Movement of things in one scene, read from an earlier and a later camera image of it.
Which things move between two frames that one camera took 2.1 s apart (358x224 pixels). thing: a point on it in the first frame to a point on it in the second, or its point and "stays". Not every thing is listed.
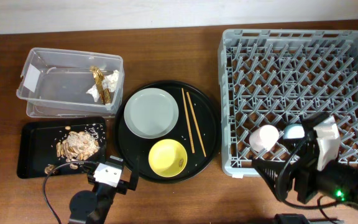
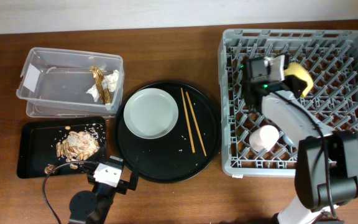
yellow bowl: (168, 158) to (298, 69)
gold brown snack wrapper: (99, 76) stays
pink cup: (264, 138) stays
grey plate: (151, 113) stays
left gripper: (122, 186) stays
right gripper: (304, 169) to (291, 81)
